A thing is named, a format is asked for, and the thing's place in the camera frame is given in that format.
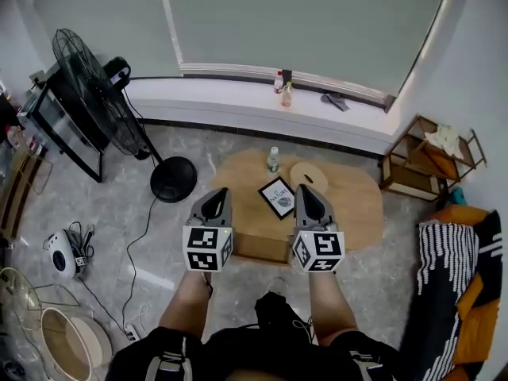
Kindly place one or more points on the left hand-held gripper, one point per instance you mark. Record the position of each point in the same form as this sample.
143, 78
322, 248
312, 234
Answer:
204, 248

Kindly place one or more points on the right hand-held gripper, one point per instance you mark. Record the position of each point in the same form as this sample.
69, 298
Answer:
321, 248

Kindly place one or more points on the person's right forearm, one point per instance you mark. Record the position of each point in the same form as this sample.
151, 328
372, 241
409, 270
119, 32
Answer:
331, 308

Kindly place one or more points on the person's left forearm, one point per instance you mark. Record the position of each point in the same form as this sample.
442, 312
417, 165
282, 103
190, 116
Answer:
186, 304

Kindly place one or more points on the wooden coffee table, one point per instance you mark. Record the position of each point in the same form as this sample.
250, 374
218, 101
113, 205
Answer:
357, 212

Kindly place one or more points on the black framed picture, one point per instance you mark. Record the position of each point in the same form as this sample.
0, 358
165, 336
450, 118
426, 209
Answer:
278, 198

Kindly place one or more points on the round wooden box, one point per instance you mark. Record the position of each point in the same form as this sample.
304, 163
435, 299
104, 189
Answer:
313, 175

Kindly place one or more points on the clear water bottle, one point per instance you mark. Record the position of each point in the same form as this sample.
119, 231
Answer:
273, 161

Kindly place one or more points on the person's beige shoe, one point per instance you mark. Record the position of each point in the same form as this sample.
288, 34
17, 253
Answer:
276, 286

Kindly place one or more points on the wooden shelf rack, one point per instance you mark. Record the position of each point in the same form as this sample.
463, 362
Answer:
409, 173

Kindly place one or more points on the dark grey cloth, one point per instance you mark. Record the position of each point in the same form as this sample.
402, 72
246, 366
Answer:
335, 101

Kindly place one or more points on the clear pinkish bottle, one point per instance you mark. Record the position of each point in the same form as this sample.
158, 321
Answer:
287, 97

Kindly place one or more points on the red-capped small bottle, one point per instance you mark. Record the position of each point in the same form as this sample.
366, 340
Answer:
278, 83

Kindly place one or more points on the person's black clothing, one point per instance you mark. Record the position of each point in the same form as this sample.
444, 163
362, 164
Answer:
254, 347

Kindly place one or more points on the orange cloth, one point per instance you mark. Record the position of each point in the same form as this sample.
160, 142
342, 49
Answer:
442, 163

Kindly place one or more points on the white power strip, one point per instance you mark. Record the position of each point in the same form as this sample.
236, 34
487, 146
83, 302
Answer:
132, 332

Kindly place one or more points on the black white striped blanket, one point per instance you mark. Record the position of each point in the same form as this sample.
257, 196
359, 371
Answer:
448, 260

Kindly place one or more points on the teal cloth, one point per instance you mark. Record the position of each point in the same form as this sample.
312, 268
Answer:
458, 196

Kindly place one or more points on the white crumpled cloth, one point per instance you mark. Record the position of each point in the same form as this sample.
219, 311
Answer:
444, 139

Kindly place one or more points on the white round appliance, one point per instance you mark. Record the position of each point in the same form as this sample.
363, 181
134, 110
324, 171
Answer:
59, 254

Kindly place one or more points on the black standing fan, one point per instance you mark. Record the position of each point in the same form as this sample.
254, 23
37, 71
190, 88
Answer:
87, 85

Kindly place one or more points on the beige round lampshade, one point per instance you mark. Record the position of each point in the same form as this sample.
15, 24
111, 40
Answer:
83, 343

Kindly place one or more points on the black glass-door fridge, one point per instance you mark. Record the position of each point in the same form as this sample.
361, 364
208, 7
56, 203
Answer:
51, 117

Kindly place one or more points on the wide grey roller blind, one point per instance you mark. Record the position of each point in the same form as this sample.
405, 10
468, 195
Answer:
309, 22

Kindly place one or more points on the orange sofa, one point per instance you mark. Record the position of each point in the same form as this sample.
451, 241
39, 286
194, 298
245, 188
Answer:
480, 324

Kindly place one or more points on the narrow grey roller blind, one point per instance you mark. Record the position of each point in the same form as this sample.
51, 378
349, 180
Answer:
99, 10

